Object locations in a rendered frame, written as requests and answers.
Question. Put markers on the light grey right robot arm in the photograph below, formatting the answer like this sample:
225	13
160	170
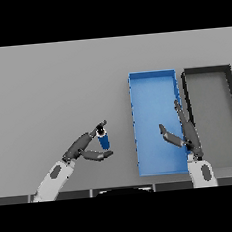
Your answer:
203	173

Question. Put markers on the blue pipe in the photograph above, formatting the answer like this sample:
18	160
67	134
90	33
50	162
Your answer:
103	139

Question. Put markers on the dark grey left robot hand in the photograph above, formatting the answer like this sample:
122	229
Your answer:
78	147

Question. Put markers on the blue bin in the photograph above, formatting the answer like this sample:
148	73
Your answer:
157	124

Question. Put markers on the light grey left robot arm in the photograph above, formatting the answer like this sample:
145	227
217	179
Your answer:
52	182

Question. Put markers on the dark grey bin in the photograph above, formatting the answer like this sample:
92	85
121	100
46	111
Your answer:
214	119

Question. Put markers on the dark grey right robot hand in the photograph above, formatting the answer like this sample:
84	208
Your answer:
191	138

